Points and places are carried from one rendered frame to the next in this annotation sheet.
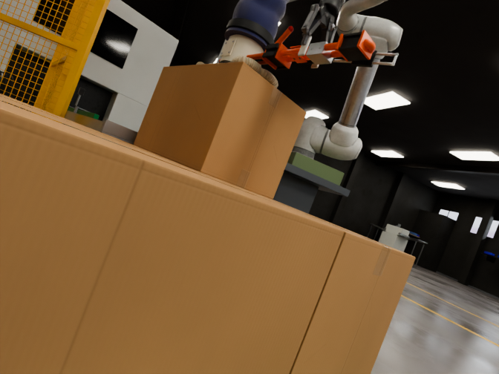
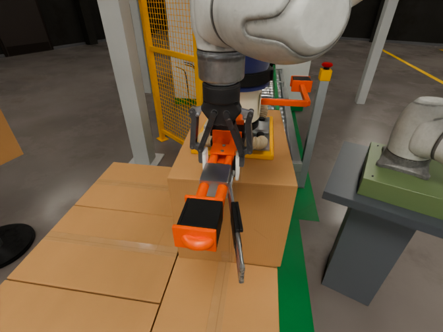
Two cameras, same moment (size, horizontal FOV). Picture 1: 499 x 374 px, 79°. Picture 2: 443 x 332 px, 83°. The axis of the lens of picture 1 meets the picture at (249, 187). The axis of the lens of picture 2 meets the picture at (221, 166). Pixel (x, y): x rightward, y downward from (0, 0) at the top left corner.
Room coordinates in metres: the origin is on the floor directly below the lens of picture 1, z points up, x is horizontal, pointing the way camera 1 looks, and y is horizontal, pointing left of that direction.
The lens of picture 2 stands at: (0.75, -0.42, 1.41)
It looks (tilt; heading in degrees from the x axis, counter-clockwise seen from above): 34 degrees down; 50
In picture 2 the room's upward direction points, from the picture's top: straight up
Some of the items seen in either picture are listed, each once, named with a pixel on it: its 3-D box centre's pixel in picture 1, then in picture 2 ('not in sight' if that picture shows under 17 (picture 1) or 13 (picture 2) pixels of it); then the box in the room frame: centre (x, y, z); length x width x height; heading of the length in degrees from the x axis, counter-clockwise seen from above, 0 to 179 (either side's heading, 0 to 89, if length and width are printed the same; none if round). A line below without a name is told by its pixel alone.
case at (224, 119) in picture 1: (214, 129); (235, 176); (1.38, 0.24, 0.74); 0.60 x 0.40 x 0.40; 44
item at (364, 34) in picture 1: (355, 46); (200, 221); (0.93, -0.14, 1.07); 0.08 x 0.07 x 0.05; 41
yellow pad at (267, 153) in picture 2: not in sight; (260, 130); (1.45, 0.17, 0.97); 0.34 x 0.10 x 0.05; 41
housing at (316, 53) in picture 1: (320, 53); (215, 179); (1.04, -0.06, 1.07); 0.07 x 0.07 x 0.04; 41
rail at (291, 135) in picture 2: not in sight; (284, 107); (2.76, 1.01, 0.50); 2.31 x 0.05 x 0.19; 41
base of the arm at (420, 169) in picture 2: (300, 155); (406, 155); (1.92, -0.22, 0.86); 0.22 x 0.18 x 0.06; 14
